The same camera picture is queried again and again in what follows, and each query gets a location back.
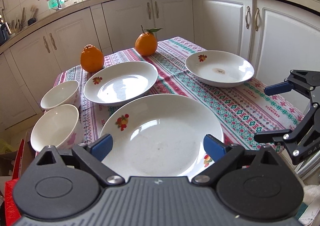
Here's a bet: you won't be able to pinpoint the open cardboard box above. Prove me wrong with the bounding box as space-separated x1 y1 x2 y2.
0 150 18 176

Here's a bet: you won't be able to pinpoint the orange fruit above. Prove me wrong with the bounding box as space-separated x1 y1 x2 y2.
80 44 105 73

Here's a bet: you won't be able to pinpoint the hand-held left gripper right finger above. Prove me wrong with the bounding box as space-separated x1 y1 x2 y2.
192 135 278 186

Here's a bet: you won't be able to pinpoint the white towel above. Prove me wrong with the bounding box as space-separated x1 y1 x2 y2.
304 185 320 206

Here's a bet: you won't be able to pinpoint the white bowl pink flowers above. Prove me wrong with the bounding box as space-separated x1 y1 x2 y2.
40 80 82 111
30 104 84 151

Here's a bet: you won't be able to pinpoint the large white fruit-print plate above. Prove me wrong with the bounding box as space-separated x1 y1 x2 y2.
99 94 224 177

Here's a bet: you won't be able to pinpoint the utensil holder with utensils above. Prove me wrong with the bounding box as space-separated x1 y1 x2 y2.
10 6 38 33

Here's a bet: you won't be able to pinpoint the stained white fruit-print plate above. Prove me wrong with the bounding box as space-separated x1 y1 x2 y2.
185 50 255 88

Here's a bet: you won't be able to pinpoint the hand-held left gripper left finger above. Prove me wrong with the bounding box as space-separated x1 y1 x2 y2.
37 134 125 186

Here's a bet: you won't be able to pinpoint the red printed box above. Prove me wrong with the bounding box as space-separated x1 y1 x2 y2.
5 138 35 226

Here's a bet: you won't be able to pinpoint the patterned striped tablecloth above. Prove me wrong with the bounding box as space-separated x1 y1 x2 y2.
35 36 304 179

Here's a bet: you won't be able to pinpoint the white kitchen cabinet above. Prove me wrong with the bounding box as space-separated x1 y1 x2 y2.
0 0 320 129

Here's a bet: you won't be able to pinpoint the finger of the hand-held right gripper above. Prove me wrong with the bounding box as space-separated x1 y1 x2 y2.
254 102 320 165
264 69 320 101

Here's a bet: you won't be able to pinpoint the orange with leafy stem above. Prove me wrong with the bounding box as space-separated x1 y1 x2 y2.
135 25 163 56

